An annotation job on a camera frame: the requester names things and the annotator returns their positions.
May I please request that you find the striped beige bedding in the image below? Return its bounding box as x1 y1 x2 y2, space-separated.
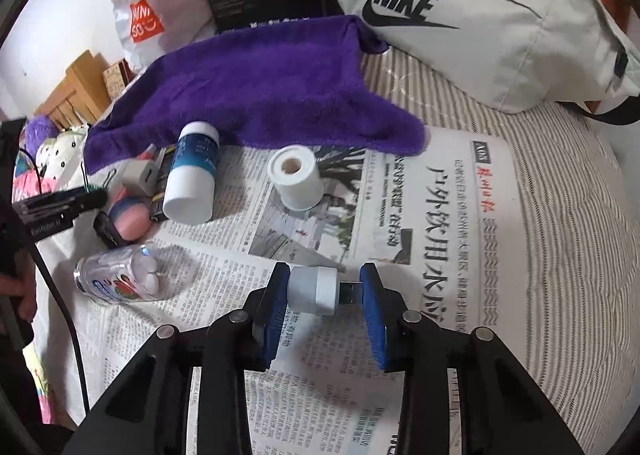
35 49 639 454

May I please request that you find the grey Nike bag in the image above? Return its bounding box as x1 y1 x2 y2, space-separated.
337 0 639 125

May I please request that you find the clear plastic swab bottle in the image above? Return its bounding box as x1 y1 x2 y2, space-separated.
74 245 162 303

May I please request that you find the newspaper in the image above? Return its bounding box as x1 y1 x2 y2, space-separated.
74 127 532 455

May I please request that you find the teal binder clip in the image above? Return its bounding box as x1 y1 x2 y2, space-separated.
80 162 117 192

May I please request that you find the white USB plug light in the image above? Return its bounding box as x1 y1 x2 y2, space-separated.
286 267 363 316

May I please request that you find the black cable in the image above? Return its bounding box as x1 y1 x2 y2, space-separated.
16 146 91 416

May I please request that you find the white blue cylindrical bottle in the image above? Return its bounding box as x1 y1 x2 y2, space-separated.
163 122 220 226

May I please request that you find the brown patterned box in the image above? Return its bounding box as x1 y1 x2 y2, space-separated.
102 60 136 101

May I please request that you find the white USB charger cube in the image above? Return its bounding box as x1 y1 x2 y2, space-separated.
122 160 158 197

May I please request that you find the plush toys pile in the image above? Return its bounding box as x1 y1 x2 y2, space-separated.
12 116 90 202

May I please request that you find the pink white tube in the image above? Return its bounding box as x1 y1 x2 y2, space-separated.
114 144 157 203

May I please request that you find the black gold rectangular box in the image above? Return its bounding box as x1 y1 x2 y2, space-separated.
150 144 177 223

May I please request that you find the black pen-shaped stick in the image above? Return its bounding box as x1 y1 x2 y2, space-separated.
93 212 128 249

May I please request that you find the pink blue round object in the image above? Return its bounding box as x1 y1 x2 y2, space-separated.
108 197 152 243

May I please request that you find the wooden furniture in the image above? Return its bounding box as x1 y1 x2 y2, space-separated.
34 50 111 130

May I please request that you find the purple towel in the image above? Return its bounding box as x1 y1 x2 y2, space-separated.
84 15 427 174

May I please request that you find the white tape roll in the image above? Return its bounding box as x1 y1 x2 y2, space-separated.
267 145 324 212

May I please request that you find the person's hand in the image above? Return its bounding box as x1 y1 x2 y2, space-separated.
0 251 38 323

